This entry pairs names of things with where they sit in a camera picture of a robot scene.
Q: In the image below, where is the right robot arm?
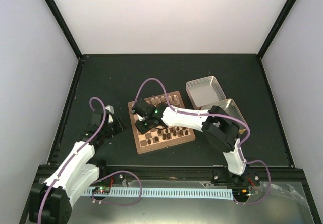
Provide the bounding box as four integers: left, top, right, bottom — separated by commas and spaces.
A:
130, 99, 249, 185

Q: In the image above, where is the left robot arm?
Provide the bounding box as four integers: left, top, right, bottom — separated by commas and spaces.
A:
28, 111, 126, 223

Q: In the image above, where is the wooden chess board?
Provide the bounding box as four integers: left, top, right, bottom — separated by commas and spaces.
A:
128, 91, 195, 154

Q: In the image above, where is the row of white chess pieces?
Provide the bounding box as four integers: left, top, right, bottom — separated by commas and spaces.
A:
148, 94, 181, 107

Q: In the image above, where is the small circuit board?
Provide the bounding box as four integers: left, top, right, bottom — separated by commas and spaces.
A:
92, 187, 111, 194

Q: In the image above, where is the pink rimmed metal tin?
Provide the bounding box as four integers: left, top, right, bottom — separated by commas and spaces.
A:
186, 76, 226, 109

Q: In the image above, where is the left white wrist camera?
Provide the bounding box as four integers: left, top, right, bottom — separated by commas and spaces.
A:
105, 105, 114, 124

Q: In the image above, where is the black front rail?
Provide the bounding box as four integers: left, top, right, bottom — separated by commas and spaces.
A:
37, 165, 303, 184

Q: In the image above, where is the light blue slotted cable duct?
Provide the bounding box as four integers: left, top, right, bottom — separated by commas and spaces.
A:
81, 187, 234, 200

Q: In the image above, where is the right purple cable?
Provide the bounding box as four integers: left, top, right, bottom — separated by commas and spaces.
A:
135, 77, 272, 206

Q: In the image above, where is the left black frame post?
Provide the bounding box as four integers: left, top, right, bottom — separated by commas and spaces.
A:
45, 0, 83, 60

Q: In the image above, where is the black frame post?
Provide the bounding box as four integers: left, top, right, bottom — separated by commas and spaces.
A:
45, 0, 83, 60
257, 0, 297, 59

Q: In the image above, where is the right black frame post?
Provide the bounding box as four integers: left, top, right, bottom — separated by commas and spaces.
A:
257, 0, 297, 59

